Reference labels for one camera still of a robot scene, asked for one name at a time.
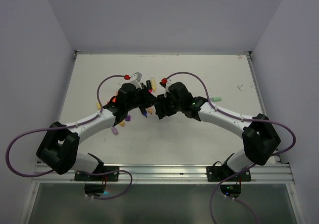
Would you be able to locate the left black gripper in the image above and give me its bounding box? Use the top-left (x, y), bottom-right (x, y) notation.
top-left (126, 85), bottom-right (158, 111)

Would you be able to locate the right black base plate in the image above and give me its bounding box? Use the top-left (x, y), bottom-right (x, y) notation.
top-left (206, 161), bottom-right (252, 199)

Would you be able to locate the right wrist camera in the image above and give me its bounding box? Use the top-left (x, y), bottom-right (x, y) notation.
top-left (164, 79), bottom-right (172, 96)

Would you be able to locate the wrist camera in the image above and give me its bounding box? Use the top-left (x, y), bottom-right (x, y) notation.
top-left (164, 79), bottom-right (172, 96)
top-left (129, 72), bottom-right (142, 89)

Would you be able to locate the pastel green highlighter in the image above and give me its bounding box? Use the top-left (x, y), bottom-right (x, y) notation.
top-left (209, 97), bottom-right (222, 102)

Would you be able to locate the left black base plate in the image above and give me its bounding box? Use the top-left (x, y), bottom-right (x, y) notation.
top-left (74, 166), bottom-right (119, 197)

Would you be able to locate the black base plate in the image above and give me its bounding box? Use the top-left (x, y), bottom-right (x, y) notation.
top-left (74, 166), bottom-right (119, 197)
top-left (206, 161), bottom-right (252, 199)

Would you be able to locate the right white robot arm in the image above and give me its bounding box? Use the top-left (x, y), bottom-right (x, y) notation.
top-left (155, 80), bottom-right (281, 181)

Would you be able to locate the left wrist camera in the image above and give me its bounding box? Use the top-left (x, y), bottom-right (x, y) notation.
top-left (129, 72), bottom-right (142, 89)

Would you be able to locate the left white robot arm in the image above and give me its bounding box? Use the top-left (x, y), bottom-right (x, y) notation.
top-left (36, 83), bottom-right (157, 181)

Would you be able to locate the black neon pink highlighter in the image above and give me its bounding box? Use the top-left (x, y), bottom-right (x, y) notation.
top-left (146, 80), bottom-right (153, 93)

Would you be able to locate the aluminium rail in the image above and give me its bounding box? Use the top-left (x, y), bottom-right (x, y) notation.
top-left (31, 164), bottom-right (294, 184)

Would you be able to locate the pastel pink highlighter cap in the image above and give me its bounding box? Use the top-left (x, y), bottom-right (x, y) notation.
top-left (111, 127), bottom-right (119, 135)

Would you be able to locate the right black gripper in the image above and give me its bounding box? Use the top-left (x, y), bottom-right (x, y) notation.
top-left (156, 91), bottom-right (184, 116)

